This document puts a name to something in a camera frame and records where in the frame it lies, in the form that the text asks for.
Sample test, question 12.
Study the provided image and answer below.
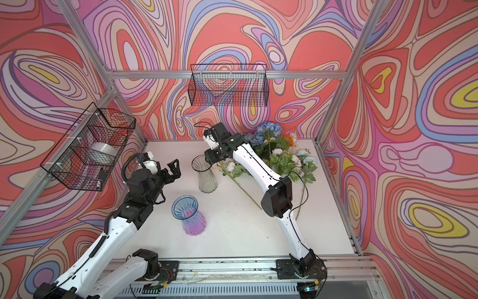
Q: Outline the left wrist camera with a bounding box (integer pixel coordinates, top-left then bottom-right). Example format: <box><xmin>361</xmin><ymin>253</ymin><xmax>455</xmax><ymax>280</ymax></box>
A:
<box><xmin>139</xmin><ymin>151</ymin><xmax>160</xmax><ymax>174</ymax></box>

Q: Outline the blue hydrangea flower stem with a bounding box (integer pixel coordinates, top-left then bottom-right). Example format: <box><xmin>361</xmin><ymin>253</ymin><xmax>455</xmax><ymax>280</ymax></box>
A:
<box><xmin>254</xmin><ymin>122</ymin><xmax>283</xmax><ymax>161</ymax></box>

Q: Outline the clear ribbed glass vase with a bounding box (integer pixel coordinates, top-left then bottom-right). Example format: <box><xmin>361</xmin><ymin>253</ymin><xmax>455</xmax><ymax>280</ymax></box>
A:
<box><xmin>191</xmin><ymin>154</ymin><xmax>218</xmax><ymax>193</ymax></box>

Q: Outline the black wire basket left wall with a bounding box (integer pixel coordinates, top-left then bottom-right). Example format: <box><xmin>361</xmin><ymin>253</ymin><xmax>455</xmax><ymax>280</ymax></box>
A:
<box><xmin>40</xmin><ymin>103</ymin><xmax>136</xmax><ymax>192</ymax></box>

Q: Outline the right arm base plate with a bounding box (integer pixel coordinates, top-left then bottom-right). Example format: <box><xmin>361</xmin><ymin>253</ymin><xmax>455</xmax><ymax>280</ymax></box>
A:
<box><xmin>273</xmin><ymin>259</ymin><xmax>328</xmax><ymax>281</ymax></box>

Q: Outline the black wire basket back wall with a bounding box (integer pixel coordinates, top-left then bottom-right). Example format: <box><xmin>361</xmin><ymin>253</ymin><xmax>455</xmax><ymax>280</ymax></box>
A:
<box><xmin>187</xmin><ymin>63</ymin><xmax>270</xmax><ymax>107</ymax></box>

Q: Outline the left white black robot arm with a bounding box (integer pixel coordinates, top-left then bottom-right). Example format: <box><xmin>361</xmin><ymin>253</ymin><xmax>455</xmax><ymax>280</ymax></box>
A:
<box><xmin>33</xmin><ymin>153</ymin><xmax>181</xmax><ymax>299</ymax></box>

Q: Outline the black wire basket wall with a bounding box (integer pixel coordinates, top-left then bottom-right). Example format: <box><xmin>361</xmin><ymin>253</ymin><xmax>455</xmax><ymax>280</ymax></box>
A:
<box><xmin>187</xmin><ymin>63</ymin><xmax>270</xmax><ymax>107</ymax></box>
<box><xmin>40</xmin><ymin>103</ymin><xmax>136</xmax><ymax>192</ymax></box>

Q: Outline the blue purple glass vase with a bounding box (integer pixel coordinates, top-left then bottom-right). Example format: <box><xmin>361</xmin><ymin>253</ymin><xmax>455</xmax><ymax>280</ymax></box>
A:
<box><xmin>171</xmin><ymin>195</ymin><xmax>207</xmax><ymax>236</ymax></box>

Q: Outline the teal rose flower stem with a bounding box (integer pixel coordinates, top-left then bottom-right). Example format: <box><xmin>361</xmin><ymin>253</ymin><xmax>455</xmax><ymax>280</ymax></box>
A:
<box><xmin>244</xmin><ymin>133</ymin><xmax>265</xmax><ymax>148</ymax></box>

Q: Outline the white tape roll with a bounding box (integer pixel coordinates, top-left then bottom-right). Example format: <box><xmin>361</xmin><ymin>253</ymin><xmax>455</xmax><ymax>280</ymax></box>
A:
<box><xmin>90</xmin><ymin>142</ymin><xmax>118</xmax><ymax>157</ymax></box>

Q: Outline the orange flower stem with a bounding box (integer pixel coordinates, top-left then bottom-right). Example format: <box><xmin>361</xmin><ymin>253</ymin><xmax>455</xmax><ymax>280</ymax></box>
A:
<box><xmin>281</xmin><ymin>133</ymin><xmax>297</xmax><ymax>147</ymax></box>

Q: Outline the small black device in basket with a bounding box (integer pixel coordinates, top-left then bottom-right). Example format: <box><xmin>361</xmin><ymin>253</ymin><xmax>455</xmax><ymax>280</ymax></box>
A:
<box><xmin>96</xmin><ymin>168</ymin><xmax>107</xmax><ymax>191</ymax></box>

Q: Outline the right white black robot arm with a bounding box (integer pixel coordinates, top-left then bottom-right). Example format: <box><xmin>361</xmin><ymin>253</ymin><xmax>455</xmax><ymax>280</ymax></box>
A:
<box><xmin>203</xmin><ymin>123</ymin><xmax>317</xmax><ymax>277</ymax></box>

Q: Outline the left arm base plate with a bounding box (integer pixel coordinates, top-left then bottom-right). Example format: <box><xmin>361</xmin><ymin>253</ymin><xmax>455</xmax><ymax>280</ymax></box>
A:
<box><xmin>138</xmin><ymin>260</ymin><xmax>179</xmax><ymax>283</ymax></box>

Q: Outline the peach rose flower stem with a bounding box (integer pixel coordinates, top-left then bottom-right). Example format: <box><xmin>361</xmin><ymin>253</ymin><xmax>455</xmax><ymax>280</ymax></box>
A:
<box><xmin>216</xmin><ymin>158</ymin><xmax>262</xmax><ymax>210</ymax></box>

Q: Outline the white green flower bunch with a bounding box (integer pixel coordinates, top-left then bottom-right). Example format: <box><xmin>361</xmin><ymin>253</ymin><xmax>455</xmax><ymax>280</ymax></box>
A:
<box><xmin>268</xmin><ymin>147</ymin><xmax>319</xmax><ymax>221</ymax></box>

